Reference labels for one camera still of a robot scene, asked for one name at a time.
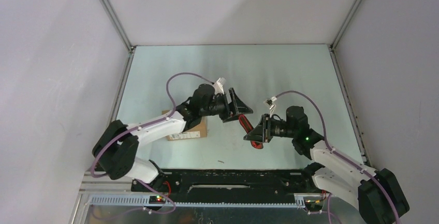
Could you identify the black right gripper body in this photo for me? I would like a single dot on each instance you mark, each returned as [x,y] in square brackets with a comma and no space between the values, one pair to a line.
[274,128]

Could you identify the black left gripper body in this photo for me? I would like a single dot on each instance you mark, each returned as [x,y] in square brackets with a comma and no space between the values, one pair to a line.
[219,106]

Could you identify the red black utility knife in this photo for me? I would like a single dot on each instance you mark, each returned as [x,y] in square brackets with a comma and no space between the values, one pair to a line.
[247,126]

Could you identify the brown cardboard express box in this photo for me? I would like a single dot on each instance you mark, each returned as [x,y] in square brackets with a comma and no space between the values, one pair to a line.
[192,133]

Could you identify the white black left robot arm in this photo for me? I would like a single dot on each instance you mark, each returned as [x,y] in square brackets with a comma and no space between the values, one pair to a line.
[116,149]

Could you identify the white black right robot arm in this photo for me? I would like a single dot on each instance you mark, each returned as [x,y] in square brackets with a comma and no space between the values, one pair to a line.
[376,194]

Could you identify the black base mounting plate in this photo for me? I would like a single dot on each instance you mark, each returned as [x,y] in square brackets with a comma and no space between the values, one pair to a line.
[240,187]

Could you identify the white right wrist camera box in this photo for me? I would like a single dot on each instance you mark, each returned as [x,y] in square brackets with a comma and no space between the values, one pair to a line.
[270,104]

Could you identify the aluminium frame rail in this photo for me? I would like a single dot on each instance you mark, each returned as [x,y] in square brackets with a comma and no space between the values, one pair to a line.
[141,198]

